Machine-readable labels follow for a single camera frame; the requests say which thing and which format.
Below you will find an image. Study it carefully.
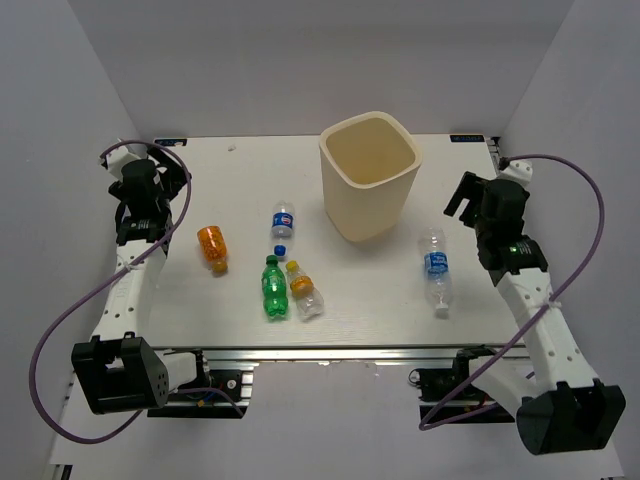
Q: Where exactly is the clear yellow cap bottle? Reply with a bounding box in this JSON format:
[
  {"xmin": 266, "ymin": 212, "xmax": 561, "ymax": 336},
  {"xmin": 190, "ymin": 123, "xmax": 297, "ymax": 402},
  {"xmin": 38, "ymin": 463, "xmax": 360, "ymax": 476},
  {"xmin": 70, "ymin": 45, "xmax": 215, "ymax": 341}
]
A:
[{"xmin": 285, "ymin": 260, "xmax": 324, "ymax": 320}]

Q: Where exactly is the orange plastic bottle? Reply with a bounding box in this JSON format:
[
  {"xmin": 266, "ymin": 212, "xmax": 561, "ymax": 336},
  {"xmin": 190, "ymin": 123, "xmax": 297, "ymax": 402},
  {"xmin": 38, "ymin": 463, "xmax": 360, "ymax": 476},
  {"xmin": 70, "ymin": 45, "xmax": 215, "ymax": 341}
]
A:
[{"xmin": 197, "ymin": 226, "xmax": 228, "ymax": 274}]

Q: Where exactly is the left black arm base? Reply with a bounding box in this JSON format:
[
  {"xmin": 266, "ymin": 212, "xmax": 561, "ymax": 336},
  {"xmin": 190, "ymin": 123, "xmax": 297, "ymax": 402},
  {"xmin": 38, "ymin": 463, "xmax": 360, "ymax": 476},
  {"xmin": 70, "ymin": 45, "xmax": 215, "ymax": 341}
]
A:
[{"xmin": 147, "ymin": 349, "xmax": 257, "ymax": 419}]

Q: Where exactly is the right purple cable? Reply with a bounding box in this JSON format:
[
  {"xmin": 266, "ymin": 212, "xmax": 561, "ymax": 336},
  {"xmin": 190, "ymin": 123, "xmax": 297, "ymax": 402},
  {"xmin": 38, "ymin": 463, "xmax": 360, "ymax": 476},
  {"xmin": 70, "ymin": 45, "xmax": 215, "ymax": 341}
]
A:
[{"xmin": 417, "ymin": 153, "xmax": 606, "ymax": 432}]

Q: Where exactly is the clear water bottle white cap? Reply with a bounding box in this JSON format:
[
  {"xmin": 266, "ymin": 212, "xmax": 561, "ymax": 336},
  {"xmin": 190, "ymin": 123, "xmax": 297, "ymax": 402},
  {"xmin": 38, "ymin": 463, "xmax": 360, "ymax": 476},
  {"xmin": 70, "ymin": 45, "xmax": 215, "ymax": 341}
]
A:
[{"xmin": 418, "ymin": 228, "xmax": 453, "ymax": 319}]

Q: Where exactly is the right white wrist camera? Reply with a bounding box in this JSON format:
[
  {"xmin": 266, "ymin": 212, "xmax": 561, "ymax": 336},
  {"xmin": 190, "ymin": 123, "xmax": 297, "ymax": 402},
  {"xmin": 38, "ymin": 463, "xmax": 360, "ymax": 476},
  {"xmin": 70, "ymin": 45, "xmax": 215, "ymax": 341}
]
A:
[{"xmin": 497, "ymin": 157, "xmax": 533, "ymax": 188}]

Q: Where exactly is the aluminium table front rail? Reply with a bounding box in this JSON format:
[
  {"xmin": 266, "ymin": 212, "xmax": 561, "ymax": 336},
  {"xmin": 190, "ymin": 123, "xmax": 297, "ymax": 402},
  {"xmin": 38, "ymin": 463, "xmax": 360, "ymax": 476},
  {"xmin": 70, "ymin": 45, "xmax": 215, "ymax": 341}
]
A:
[{"xmin": 155, "ymin": 345, "xmax": 471, "ymax": 364}]

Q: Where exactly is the clear blue label Pepsi bottle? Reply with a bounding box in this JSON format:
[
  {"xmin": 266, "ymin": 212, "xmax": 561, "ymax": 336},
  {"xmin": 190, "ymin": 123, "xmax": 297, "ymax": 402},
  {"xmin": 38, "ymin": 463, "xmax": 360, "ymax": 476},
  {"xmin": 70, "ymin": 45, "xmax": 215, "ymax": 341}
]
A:
[{"xmin": 270, "ymin": 201, "xmax": 295, "ymax": 260}]

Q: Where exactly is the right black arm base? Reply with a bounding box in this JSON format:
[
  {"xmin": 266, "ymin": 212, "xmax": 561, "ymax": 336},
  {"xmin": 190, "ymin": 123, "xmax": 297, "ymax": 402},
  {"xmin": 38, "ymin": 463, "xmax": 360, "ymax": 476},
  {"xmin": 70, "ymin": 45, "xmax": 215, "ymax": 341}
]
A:
[{"xmin": 408, "ymin": 345, "xmax": 514, "ymax": 424}]

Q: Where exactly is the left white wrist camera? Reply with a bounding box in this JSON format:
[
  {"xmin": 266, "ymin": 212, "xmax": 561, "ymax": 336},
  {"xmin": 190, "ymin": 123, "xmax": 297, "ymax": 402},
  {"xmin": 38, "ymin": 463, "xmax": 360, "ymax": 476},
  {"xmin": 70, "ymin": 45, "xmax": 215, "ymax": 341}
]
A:
[{"xmin": 99, "ymin": 145, "xmax": 140, "ymax": 181}]

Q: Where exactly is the left blue table sticker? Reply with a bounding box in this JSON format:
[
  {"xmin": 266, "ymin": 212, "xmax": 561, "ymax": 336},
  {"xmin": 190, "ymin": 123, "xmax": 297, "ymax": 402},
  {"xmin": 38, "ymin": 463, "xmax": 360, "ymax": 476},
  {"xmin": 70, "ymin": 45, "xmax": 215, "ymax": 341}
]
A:
[{"xmin": 154, "ymin": 138, "xmax": 187, "ymax": 148}]

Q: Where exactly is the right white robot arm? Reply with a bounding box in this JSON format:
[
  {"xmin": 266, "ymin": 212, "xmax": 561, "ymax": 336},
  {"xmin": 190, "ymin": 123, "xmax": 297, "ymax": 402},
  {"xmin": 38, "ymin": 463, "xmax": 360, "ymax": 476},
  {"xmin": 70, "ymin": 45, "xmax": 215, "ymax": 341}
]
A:
[{"xmin": 445, "ymin": 172, "xmax": 626, "ymax": 455}]

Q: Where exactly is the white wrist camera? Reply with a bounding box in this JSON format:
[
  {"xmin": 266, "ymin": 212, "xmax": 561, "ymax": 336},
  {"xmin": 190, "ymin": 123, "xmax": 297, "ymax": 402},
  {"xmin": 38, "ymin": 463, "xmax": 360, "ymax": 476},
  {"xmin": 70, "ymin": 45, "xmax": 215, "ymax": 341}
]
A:
[
  {"xmin": 99, "ymin": 145, "xmax": 140, "ymax": 181},
  {"xmin": 497, "ymin": 157, "xmax": 533, "ymax": 188}
]

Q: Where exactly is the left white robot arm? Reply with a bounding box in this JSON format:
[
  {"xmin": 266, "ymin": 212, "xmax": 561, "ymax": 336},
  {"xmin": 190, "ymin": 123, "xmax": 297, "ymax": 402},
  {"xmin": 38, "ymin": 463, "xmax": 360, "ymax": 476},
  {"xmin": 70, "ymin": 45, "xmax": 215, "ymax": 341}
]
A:
[{"xmin": 71, "ymin": 146, "xmax": 212, "ymax": 414}]

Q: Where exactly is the green Sprite bottle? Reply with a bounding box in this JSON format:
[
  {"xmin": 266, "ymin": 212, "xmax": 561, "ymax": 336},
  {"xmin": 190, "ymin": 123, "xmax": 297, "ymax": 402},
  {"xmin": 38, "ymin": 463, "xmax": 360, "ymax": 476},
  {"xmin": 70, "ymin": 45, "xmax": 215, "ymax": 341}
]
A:
[{"xmin": 261, "ymin": 255, "xmax": 289, "ymax": 319}]

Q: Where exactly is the cream plastic bin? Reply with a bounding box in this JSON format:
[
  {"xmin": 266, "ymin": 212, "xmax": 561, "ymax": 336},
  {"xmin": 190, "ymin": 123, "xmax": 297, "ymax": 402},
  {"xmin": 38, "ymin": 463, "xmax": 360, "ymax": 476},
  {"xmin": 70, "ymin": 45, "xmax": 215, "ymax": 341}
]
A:
[{"xmin": 319, "ymin": 111, "xmax": 422, "ymax": 243}]

